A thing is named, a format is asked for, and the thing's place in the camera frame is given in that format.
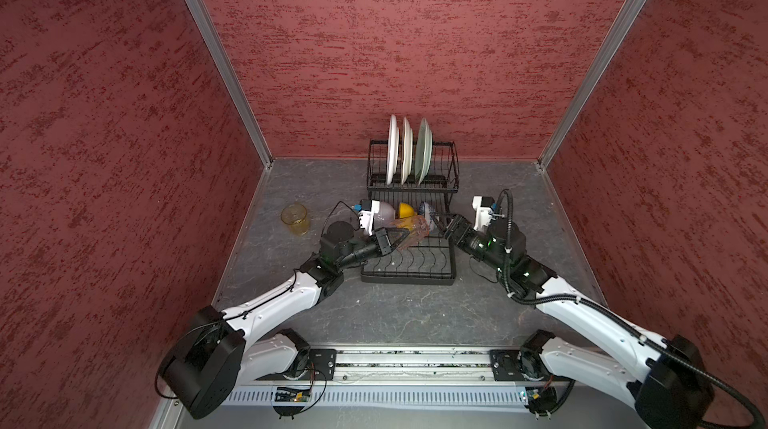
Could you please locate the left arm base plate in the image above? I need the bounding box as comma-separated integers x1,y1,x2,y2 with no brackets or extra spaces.
282,348,338,381

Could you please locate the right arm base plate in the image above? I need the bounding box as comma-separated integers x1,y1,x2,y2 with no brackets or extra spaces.
489,349,569,384

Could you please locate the white slotted cable duct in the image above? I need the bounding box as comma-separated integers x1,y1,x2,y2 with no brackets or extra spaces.
224,385,528,412

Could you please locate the left corner aluminium profile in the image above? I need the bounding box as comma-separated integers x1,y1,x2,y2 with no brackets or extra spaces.
184,0,274,170

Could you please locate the yellow bowl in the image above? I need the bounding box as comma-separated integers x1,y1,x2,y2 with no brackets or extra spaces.
396,203,418,230

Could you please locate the black wire dish rack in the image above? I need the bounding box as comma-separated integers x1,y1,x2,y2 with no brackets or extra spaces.
361,140,459,285

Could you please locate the corner aluminium profile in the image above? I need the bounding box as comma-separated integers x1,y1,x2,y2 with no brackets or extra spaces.
184,0,274,170
538,0,648,172

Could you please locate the blue floral porcelain bowl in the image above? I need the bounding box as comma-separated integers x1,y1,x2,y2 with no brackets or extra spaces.
418,201,438,231

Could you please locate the right corner aluminium profile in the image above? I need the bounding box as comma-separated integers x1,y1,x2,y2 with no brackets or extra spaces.
538,0,648,172

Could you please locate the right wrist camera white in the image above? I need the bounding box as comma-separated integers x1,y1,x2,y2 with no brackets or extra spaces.
472,195,496,233

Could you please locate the white plate middle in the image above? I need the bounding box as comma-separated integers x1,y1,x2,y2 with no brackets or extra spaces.
401,117,413,184

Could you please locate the amber glass cup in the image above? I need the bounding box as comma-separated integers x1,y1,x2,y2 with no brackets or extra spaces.
280,202,310,236

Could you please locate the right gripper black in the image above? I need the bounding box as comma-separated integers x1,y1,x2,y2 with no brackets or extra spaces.
430,212,507,274

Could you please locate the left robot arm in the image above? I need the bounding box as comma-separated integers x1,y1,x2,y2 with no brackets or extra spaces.
155,221,411,420

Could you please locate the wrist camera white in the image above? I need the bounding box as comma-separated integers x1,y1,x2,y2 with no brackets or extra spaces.
472,195,496,233
353,199,380,236

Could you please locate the white plate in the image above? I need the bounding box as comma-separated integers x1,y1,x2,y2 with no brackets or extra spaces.
386,114,400,185
401,117,413,184

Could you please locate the pale green plate right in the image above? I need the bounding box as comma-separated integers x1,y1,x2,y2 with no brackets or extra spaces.
414,118,433,185

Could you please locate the pink glass cup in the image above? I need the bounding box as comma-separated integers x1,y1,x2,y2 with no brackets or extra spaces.
385,215,431,250

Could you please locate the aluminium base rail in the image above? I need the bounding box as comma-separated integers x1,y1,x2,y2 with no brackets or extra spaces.
173,344,649,387

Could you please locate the lavender ceramic bowl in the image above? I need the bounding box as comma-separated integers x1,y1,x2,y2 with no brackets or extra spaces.
374,201,397,228

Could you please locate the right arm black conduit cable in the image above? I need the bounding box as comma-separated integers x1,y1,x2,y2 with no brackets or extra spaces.
494,188,768,429

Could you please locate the white plate left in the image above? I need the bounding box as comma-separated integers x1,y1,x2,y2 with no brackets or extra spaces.
386,114,400,185

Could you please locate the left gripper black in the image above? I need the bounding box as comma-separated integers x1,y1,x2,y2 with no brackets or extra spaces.
338,226,410,269

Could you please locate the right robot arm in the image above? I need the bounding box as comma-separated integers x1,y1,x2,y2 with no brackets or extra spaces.
445,215,714,428

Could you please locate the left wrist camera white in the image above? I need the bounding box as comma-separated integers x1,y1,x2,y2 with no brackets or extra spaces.
353,199,380,236

